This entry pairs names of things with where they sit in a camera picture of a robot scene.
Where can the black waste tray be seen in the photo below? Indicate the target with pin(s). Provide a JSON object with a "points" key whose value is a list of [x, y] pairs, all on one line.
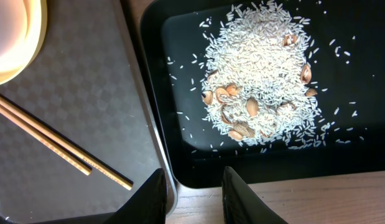
{"points": [[348, 65]]}

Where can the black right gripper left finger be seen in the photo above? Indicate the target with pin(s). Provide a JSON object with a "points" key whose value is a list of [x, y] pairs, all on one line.
{"points": [[147, 205]]}

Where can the wooden chopstick with pattern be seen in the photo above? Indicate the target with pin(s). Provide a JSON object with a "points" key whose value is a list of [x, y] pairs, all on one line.
{"points": [[66, 145]]}

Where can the food scraps pile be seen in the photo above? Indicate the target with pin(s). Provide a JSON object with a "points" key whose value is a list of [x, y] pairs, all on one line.
{"points": [[247, 76]]}

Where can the yellow plate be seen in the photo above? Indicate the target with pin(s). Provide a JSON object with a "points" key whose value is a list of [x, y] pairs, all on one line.
{"points": [[17, 61]]}

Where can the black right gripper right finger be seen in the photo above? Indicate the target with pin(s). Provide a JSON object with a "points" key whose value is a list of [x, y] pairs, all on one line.
{"points": [[241, 205]]}

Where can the dark brown serving tray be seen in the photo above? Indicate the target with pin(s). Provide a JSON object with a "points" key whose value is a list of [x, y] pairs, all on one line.
{"points": [[80, 85]]}

